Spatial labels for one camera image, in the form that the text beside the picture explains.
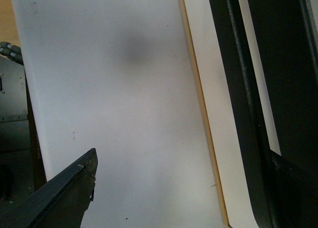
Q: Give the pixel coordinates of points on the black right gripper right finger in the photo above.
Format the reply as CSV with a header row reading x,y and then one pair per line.
x,y
297,194

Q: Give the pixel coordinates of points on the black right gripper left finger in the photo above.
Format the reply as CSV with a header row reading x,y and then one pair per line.
x,y
61,202

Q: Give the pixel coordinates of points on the wooden drawer cabinet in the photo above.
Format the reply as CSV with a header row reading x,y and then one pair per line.
x,y
204,113

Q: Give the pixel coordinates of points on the black drawer handle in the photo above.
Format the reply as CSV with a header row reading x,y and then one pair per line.
x,y
287,40

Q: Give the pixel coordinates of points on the white drawer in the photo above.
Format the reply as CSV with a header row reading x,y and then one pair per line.
x,y
220,113

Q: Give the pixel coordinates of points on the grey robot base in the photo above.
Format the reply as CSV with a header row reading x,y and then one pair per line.
x,y
21,164

